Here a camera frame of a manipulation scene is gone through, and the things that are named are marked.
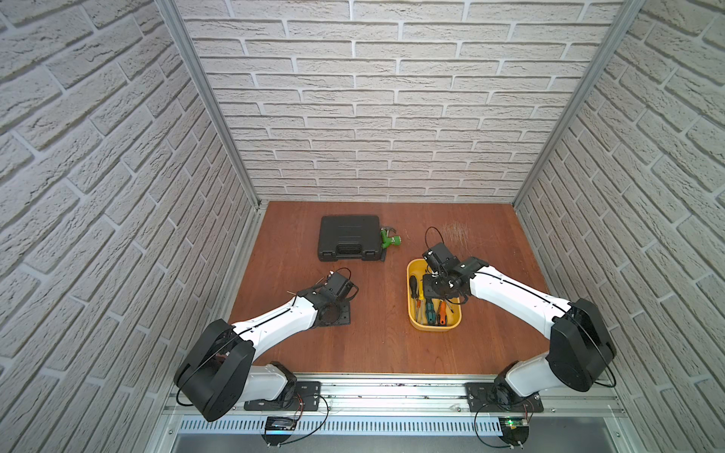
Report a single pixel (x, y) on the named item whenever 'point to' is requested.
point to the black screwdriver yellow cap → (413, 290)
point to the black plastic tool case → (349, 238)
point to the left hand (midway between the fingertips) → (346, 311)
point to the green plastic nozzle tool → (387, 242)
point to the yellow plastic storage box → (418, 268)
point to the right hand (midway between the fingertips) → (431, 289)
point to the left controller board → (278, 428)
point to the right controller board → (514, 429)
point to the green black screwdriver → (430, 312)
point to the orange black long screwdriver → (442, 319)
